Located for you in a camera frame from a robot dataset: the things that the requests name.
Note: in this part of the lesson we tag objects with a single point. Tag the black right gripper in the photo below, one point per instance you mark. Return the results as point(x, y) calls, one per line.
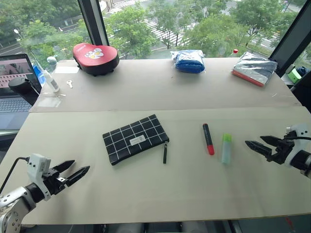
point(281, 150)

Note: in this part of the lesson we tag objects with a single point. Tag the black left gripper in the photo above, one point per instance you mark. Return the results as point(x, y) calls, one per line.
point(54, 180)

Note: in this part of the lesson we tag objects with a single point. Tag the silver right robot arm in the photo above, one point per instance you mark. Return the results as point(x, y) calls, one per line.
point(302, 161)

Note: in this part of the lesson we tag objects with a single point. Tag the black white grid pencil case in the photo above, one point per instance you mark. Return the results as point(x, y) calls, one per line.
point(136, 139)

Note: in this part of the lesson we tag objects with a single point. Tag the laptop computer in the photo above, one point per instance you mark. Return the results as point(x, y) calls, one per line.
point(13, 94)

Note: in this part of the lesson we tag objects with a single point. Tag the green translucent highlighter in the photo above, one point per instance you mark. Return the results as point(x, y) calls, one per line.
point(226, 148)

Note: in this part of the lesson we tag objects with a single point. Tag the red black marker pen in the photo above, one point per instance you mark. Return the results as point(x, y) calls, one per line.
point(208, 139)

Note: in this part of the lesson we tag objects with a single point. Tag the clear plastic sheet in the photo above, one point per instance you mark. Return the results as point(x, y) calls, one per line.
point(49, 100)

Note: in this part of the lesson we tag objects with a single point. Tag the green box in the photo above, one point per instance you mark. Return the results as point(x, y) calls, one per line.
point(294, 74)

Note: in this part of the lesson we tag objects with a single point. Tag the grey orange packet in plastic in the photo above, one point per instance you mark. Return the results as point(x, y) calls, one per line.
point(255, 69)

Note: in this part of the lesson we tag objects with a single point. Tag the small silver key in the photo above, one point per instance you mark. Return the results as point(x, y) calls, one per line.
point(70, 84)

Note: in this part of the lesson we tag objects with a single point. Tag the white squeeze bottle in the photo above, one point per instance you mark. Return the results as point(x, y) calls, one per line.
point(49, 78)

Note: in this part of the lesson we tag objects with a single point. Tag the black round device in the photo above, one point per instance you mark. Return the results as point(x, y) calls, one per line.
point(20, 88)

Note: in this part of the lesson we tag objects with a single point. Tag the red capped bottle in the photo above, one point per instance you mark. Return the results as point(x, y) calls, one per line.
point(235, 52)

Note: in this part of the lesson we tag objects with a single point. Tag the blue cloth in plastic bag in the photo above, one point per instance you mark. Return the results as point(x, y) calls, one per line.
point(188, 60)

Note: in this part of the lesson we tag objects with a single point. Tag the red black heart cushion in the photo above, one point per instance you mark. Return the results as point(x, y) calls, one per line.
point(96, 58)

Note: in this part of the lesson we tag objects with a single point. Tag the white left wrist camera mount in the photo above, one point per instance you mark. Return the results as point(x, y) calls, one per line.
point(38, 167)

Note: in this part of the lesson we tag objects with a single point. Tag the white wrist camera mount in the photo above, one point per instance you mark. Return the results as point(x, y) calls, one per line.
point(38, 167)
point(298, 136)

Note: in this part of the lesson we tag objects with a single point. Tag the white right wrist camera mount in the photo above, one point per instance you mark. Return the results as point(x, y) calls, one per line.
point(298, 136)

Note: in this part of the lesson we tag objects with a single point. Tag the black window frame post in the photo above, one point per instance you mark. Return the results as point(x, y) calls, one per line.
point(93, 20)
point(288, 36)

